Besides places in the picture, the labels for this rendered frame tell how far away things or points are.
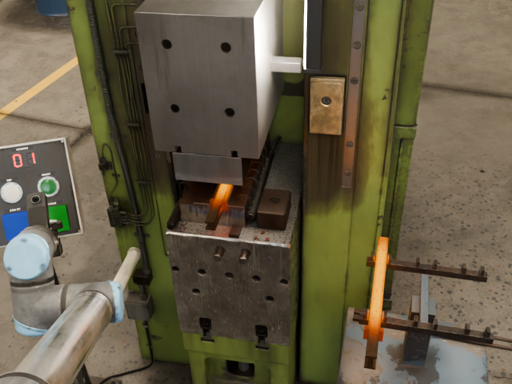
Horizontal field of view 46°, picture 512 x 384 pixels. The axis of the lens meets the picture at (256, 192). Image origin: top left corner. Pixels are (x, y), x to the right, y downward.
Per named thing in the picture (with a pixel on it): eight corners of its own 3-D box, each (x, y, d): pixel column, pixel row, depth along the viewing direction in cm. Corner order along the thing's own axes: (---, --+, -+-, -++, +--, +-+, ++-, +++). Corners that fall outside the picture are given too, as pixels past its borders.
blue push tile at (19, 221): (34, 236, 171) (29, 211, 170) (6, 240, 170) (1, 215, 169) (35, 235, 173) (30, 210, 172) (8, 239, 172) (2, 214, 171)
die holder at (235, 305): (289, 346, 201) (290, 245, 174) (180, 331, 207) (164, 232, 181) (311, 236, 245) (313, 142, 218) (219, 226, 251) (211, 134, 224)
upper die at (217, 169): (242, 186, 172) (241, 158, 166) (175, 180, 175) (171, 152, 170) (269, 113, 205) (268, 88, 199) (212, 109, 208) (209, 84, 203)
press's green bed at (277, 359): (289, 426, 229) (289, 345, 201) (193, 410, 236) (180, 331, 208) (307, 315, 272) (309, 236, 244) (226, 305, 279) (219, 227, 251)
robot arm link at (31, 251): (3, 286, 125) (-2, 238, 124) (15, 272, 138) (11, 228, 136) (50, 281, 127) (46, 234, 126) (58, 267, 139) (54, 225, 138)
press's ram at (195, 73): (290, 162, 164) (290, 18, 140) (155, 151, 171) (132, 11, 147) (309, 90, 197) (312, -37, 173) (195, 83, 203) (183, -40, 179)
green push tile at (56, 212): (70, 230, 173) (65, 205, 172) (43, 234, 172) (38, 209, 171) (71, 229, 175) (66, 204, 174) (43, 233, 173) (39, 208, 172)
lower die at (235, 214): (244, 227, 181) (244, 205, 176) (180, 220, 185) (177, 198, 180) (270, 151, 214) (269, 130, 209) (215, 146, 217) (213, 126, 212)
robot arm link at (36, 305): (63, 337, 129) (57, 280, 127) (8, 341, 128) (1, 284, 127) (74, 323, 138) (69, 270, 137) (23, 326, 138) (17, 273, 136)
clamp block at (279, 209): (285, 231, 179) (285, 214, 175) (257, 228, 181) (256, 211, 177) (291, 206, 188) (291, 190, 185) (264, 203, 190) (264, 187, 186)
